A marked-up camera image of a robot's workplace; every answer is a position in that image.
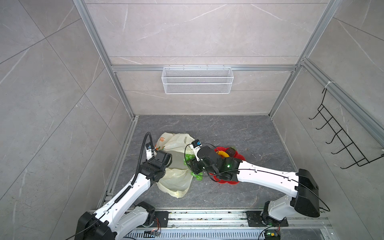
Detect red flower-shaped plastic bowl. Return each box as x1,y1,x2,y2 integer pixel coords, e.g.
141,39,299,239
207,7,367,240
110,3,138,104
210,147,246,185

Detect white wire mesh basket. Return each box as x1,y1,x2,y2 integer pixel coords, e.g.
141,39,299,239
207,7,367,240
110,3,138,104
162,67,234,95

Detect aluminium rail base frame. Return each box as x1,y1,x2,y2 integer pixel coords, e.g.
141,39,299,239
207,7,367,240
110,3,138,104
122,209,338,240

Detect black wire hook rack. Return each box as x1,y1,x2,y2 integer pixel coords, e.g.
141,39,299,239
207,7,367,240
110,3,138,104
309,88,384,170

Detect yellow fake banana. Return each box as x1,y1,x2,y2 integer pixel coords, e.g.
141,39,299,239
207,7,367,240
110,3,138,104
217,151,229,159

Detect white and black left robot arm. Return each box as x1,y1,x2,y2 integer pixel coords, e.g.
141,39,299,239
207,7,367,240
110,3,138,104
73,151,172,240

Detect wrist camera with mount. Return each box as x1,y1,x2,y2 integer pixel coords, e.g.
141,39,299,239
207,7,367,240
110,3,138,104
145,142,156,161
192,140,202,162

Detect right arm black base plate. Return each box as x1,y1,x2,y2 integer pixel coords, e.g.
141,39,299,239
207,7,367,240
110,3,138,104
246,211,289,227

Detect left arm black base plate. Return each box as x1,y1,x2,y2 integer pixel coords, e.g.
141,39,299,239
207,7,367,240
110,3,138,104
143,211,170,228

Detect cream plastic bag orange print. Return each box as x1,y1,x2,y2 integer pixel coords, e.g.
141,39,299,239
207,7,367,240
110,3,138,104
156,133,195,198

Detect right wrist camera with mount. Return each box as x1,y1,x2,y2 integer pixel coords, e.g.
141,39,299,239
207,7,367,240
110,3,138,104
192,140,202,162

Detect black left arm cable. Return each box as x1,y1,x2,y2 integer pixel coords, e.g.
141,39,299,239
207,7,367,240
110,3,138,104
130,131,154,187

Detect green fake vegetable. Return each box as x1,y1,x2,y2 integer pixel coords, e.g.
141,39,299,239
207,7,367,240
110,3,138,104
184,154,203,181

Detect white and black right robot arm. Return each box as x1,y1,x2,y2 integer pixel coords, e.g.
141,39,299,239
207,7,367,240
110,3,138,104
185,146,320,225

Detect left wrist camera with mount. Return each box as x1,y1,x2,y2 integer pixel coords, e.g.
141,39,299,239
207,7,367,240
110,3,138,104
145,142,156,161

